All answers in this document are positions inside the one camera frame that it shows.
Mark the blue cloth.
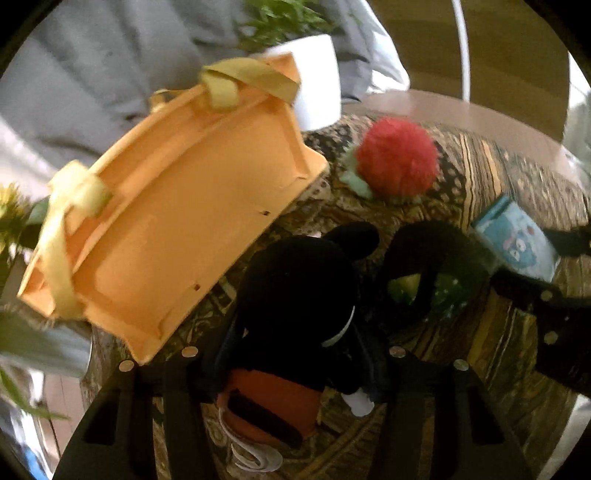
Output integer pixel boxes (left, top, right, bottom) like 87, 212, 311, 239
21, 443, 51, 480

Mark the green potted plant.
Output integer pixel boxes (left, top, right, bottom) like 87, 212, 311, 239
237, 0, 337, 52

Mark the white curved pole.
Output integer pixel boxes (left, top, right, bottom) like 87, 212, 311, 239
450, 0, 474, 103

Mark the sunflower bouquet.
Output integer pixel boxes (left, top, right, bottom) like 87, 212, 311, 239
0, 182, 52, 260

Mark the red round plush toy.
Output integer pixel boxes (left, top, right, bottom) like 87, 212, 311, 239
341, 116, 441, 202

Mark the black and green plush ball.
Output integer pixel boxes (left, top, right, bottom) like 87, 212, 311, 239
380, 220, 491, 325

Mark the pale pink curtain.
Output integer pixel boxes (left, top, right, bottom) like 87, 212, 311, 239
0, 117, 61, 200

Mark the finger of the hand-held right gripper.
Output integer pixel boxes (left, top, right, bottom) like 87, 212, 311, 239
492, 270, 591, 385
539, 227, 591, 258

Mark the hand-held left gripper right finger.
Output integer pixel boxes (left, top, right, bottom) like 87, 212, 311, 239
367, 346, 532, 480

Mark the grey ribbed vase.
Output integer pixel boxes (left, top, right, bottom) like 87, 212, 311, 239
0, 308, 94, 380

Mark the white plant pot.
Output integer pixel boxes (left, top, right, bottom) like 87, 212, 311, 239
265, 33, 343, 133

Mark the light blue tissue pack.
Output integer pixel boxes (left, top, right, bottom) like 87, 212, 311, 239
470, 194, 562, 284

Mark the black plush toy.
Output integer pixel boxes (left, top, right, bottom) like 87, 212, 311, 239
215, 222, 383, 472

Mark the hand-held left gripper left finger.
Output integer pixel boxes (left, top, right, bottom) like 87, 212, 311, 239
53, 346, 232, 480

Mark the orange plastic crate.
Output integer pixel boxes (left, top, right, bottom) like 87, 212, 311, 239
16, 51, 331, 366

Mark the patterned brown rug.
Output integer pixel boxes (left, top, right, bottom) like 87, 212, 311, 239
85, 113, 591, 480

